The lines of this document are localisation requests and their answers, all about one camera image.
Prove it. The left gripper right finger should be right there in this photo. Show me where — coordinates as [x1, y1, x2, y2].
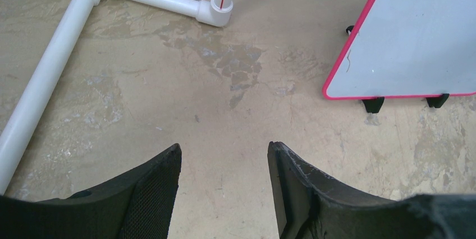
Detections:
[267, 142, 475, 238]

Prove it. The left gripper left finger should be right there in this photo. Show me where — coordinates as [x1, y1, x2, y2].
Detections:
[1, 144, 182, 238]

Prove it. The red-framed whiteboard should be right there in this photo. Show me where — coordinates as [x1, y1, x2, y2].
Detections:
[322, 0, 475, 100]

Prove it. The black whiteboard easel stand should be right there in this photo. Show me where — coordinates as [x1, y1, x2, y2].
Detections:
[346, 25, 450, 114]

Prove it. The white PVC pipe frame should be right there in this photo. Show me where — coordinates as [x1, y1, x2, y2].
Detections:
[1, 0, 234, 195]

